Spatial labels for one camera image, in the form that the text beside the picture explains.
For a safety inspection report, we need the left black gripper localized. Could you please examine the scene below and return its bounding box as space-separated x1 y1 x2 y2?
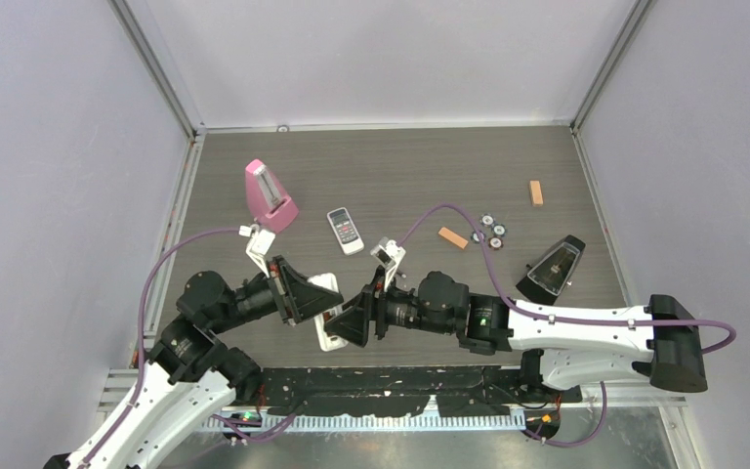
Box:
212 253 345 331

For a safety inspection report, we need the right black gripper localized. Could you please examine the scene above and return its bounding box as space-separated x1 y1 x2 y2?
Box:
324 266 455 349

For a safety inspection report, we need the large white remote control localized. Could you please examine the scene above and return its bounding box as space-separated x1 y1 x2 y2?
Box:
309 273 349 352

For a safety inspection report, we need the small white remote control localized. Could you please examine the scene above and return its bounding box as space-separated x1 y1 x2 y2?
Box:
326 207 364 256

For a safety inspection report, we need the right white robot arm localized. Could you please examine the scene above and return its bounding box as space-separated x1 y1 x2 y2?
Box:
324 269 708 402

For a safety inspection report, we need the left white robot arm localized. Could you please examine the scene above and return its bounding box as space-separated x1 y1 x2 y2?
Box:
46 256 343 468

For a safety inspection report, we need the pink metronome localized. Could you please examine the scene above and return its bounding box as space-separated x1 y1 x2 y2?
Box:
244 159 299 234

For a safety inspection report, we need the orange wooden block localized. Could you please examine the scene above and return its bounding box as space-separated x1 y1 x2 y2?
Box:
437 227 469 249

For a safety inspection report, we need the black metronome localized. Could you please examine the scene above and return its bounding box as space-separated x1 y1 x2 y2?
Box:
516 234 586 306

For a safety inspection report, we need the small wooden block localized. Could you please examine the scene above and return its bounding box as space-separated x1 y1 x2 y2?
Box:
528 180 544 207

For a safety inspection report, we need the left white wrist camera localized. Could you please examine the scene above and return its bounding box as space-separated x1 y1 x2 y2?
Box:
238 224 276 277

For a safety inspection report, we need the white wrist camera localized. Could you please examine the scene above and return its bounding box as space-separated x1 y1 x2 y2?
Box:
370 237 406 289
238 224 276 277

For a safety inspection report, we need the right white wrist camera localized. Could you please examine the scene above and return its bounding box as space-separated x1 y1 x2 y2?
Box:
370 237 406 289

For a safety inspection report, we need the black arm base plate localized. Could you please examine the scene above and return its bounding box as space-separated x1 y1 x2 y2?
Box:
231 365 581 417

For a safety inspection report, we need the white slotted cable duct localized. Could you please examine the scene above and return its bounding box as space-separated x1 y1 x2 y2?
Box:
121 412 528 434

